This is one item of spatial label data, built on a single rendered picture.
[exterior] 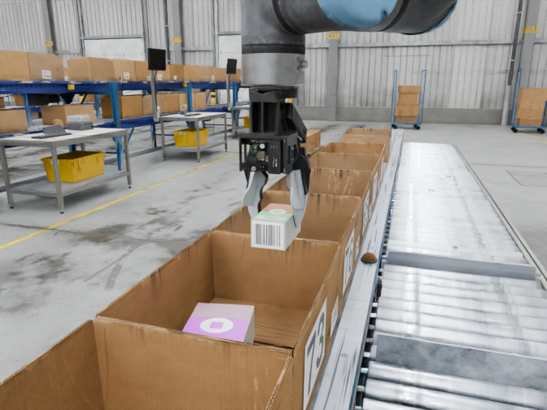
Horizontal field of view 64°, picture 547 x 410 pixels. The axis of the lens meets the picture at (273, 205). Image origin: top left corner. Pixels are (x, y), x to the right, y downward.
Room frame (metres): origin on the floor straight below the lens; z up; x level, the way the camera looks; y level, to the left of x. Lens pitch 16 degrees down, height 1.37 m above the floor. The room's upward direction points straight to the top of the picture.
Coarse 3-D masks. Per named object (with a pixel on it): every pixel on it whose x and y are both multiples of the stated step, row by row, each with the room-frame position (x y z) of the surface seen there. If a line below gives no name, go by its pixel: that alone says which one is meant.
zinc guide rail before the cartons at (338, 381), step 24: (384, 192) 1.91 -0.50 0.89; (384, 216) 1.54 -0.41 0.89; (360, 264) 1.10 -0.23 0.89; (360, 288) 0.96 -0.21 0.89; (360, 312) 0.84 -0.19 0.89; (336, 336) 0.75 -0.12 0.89; (360, 336) 0.75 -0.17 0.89; (336, 360) 0.68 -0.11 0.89; (336, 384) 0.61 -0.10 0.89; (336, 408) 0.56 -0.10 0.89
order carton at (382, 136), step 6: (348, 132) 3.08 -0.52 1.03; (354, 132) 3.16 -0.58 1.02; (360, 132) 3.15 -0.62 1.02; (366, 132) 3.13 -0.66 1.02; (372, 132) 3.12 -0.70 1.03; (378, 132) 3.11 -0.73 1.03; (384, 132) 3.10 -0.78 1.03; (390, 132) 3.09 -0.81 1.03; (342, 138) 2.80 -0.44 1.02; (348, 138) 2.78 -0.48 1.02; (354, 138) 2.77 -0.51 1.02; (360, 138) 2.76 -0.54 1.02; (366, 138) 2.75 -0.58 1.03; (372, 138) 2.74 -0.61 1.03; (378, 138) 2.73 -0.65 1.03; (384, 138) 2.72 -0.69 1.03; (390, 150) 3.03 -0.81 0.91; (384, 156) 2.72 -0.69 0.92; (384, 162) 2.72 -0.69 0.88
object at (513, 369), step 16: (384, 336) 0.89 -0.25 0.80; (400, 336) 0.88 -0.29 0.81; (384, 352) 0.89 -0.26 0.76; (400, 352) 0.88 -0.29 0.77; (416, 352) 0.87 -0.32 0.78; (432, 352) 0.86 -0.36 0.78; (448, 352) 0.85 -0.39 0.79; (464, 352) 0.84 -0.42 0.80; (480, 352) 0.83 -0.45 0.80; (496, 352) 0.82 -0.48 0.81; (416, 368) 0.87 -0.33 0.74; (432, 368) 0.86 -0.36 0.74; (448, 368) 0.85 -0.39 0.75; (464, 368) 0.84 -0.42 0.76; (480, 368) 0.83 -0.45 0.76; (496, 368) 0.82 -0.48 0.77; (512, 368) 0.81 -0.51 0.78; (528, 368) 0.80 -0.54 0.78; (544, 368) 0.79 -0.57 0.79; (512, 384) 0.81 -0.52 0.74; (528, 384) 0.80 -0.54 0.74; (544, 384) 0.79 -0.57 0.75
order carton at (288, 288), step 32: (192, 256) 0.83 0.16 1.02; (224, 256) 0.91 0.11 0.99; (256, 256) 0.89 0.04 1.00; (288, 256) 0.87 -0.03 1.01; (320, 256) 0.85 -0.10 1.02; (160, 288) 0.71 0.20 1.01; (192, 288) 0.82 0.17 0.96; (224, 288) 0.91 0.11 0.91; (256, 288) 0.89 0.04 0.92; (288, 288) 0.87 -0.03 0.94; (320, 288) 0.85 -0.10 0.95; (128, 320) 0.62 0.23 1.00; (160, 320) 0.71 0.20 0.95; (256, 320) 0.82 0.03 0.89; (288, 320) 0.82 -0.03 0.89; (288, 352) 0.47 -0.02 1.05
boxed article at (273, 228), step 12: (276, 204) 0.72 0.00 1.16; (264, 216) 0.65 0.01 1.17; (276, 216) 0.65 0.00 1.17; (288, 216) 0.65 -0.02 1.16; (252, 228) 0.64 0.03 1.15; (264, 228) 0.63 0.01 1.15; (276, 228) 0.63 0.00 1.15; (288, 228) 0.64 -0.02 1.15; (252, 240) 0.64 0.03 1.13; (264, 240) 0.63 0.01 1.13; (276, 240) 0.62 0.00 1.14; (288, 240) 0.64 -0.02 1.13
